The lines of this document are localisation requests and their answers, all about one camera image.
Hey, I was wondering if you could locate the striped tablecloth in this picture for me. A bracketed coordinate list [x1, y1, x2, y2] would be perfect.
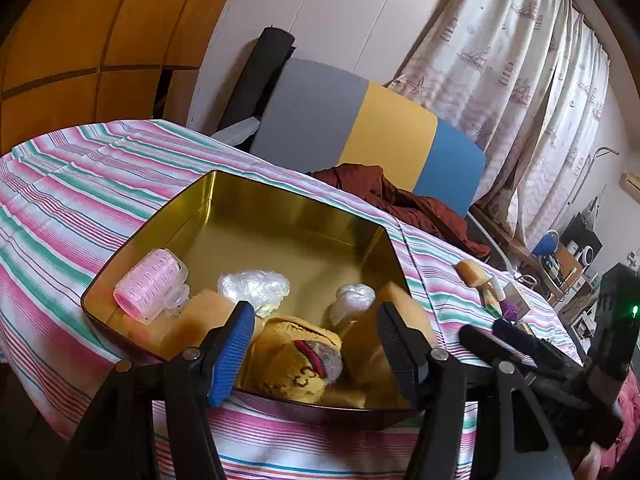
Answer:
[0, 119, 588, 480]

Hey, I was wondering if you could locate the blue plastic object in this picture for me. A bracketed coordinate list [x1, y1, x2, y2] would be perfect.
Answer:
[532, 230, 559, 259]

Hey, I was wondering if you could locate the grey curved pole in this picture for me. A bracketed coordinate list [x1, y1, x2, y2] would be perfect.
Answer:
[580, 146, 621, 221]

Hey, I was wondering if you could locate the maroon cloth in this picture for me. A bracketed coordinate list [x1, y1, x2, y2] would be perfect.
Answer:
[306, 162, 492, 261]

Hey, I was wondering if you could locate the gold tin box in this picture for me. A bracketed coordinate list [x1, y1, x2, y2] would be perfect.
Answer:
[80, 170, 438, 431]

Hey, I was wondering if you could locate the pink hair roller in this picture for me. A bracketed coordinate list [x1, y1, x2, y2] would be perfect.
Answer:
[114, 249, 191, 318]

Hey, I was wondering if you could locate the clear plastic wrap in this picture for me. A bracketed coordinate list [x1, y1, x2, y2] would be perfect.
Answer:
[329, 284, 377, 326]
[217, 270, 291, 318]

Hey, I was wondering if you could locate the beige cardboard box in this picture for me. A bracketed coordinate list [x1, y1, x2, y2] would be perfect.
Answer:
[505, 280, 535, 318]

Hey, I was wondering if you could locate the yellow sponge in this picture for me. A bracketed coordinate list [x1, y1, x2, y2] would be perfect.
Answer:
[454, 259, 488, 288]
[340, 280, 438, 408]
[162, 287, 266, 361]

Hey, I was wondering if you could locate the pink cloth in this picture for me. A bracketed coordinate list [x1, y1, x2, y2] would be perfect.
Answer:
[615, 385, 640, 480]

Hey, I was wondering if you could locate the wooden low shelf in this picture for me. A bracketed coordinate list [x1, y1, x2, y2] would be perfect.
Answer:
[475, 205, 556, 286]

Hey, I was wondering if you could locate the black speaker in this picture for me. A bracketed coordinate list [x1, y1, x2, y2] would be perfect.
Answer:
[560, 212, 603, 266]

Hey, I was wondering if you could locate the printed beige curtain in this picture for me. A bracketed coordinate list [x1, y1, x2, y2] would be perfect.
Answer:
[385, 0, 613, 246]

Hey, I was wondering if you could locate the white foam piece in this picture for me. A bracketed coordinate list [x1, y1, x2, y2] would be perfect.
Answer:
[210, 117, 262, 151]

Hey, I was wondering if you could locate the grey yellow blue chair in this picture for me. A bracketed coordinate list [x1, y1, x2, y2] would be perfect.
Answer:
[248, 57, 511, 266]

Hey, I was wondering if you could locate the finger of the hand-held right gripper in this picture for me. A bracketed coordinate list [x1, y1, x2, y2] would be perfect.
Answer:
[459, 324, 552, 392]
[491, 318, 587, 382]

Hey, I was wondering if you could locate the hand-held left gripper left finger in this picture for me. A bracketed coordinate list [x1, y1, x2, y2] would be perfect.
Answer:
[55, 301, 257, 480]

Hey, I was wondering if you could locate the black rolled mat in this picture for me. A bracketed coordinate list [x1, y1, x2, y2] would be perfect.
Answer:
[220, 26, 297, 133]

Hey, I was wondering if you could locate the yellow knitted sock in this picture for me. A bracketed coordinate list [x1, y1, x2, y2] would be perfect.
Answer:
[240, 316, 344, 403]

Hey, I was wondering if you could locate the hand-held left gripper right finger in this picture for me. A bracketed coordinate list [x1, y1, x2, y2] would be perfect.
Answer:
[376, 301, 576, 480]

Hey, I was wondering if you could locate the wooden cabinet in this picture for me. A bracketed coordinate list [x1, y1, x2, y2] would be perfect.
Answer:
[0, 0, 251, 156]

